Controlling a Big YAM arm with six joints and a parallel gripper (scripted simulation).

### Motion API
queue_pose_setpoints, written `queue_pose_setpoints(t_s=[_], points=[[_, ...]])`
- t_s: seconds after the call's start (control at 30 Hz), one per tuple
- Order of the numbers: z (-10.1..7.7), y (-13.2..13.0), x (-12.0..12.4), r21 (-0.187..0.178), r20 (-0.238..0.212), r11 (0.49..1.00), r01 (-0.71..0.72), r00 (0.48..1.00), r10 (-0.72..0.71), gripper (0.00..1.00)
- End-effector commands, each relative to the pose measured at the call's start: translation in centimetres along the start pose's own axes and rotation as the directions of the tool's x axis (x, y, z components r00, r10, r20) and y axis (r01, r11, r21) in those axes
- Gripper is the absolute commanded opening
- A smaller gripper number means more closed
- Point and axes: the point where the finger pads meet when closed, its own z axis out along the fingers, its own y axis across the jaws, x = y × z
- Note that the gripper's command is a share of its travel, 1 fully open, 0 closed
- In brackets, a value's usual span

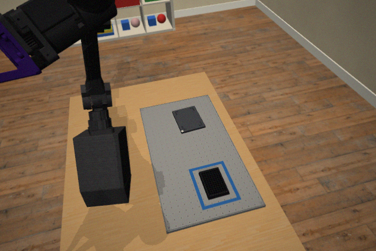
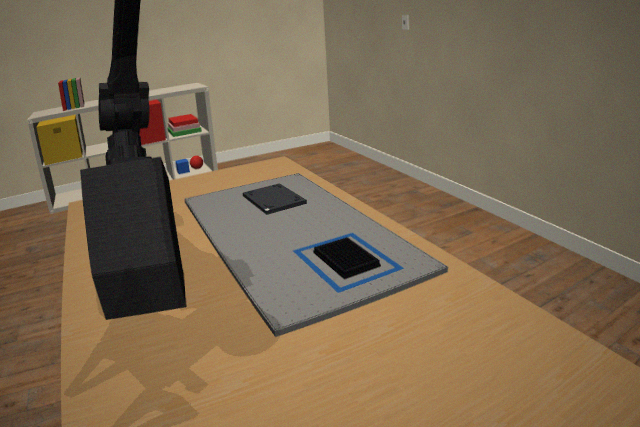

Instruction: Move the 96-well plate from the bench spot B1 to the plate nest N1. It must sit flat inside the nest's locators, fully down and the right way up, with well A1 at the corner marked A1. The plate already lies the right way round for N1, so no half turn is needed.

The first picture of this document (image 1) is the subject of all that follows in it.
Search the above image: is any blue rectangular tape outline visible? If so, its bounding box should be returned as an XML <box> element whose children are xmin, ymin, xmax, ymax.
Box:
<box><xmin>189</xmin><ymin>161</ymin><xmax>241</xmax><ymax>210</ymax></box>

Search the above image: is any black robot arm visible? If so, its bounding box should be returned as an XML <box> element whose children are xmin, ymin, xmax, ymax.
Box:
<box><xmin>16</xmin><ymin>0</ymin><xmax>118</xmax><ymax>136</ymax></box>

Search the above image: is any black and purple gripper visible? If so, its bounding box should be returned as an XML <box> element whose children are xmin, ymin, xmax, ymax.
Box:
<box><xmin>0</xmin><ymin>8</ymin><xmax>88</xmax><ymax>83</ymax></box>

